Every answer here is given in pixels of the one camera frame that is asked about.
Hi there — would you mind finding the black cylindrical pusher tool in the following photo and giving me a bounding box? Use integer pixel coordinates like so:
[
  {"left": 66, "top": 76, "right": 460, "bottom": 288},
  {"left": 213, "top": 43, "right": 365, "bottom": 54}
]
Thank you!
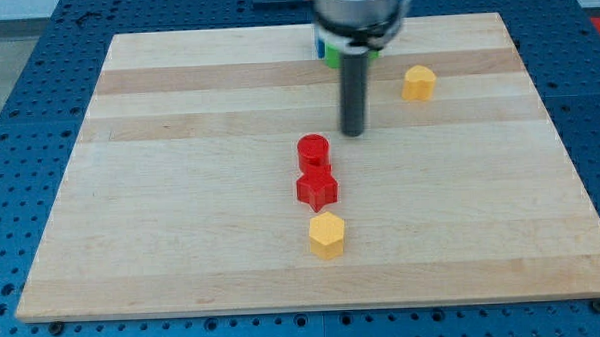
[{"left": 339, "top": 53, "right": 369, "bottom": 137}]

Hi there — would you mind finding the yellow heart block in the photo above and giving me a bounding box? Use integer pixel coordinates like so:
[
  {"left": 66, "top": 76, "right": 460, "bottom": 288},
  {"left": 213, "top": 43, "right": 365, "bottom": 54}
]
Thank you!
[{"left": 401, "top": 65, "right": 437, "bottom": 101}]

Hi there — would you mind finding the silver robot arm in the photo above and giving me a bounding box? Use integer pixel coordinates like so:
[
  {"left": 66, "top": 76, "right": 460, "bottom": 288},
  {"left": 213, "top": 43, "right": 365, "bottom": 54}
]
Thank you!
[{"left": 312, "top": 0, "right": 411, "bottom": 137}]

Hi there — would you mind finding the green block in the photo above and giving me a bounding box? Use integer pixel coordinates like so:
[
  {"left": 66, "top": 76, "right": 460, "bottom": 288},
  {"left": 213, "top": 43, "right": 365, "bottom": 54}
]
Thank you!
[{"left": 323, "top": 44, "right": 380, "bottom": 69}]

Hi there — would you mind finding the blue block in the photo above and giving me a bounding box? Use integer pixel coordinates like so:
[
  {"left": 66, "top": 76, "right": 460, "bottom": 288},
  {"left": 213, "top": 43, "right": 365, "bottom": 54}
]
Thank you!
[{"left": 315, "top": 38, "right": 325, "bottom": 59}]

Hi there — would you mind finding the red cylinder block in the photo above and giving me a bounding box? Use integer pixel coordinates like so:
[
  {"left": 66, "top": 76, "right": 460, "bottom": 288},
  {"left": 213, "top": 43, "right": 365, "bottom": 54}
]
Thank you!
[{"left": 296, "top": 134, "right": 330, "bottom": 173}]

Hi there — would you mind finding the red star block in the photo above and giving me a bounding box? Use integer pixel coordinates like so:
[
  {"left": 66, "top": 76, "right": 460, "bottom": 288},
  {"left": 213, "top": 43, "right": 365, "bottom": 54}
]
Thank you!
[{"left": 296, "top": 164, "right": 339, "bottom": 212}]

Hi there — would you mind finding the yellow hexagon block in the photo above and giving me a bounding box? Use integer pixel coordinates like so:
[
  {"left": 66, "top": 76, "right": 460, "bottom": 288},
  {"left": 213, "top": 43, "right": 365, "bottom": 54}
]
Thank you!
[{"left": 308, "top": 212, "right": 345, "bottom": 260}]

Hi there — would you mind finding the wooden board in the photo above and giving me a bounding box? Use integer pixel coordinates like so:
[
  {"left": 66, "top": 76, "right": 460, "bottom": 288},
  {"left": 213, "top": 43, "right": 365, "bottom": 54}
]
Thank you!
[{"left": 16, "top": 13, "right": 600, "bottom": 323}]

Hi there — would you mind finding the black cable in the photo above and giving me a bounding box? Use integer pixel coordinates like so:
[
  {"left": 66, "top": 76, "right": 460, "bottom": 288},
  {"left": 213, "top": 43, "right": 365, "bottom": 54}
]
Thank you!
[{"left": 315, "top": 0, "right": 416, "bottom": 52}]

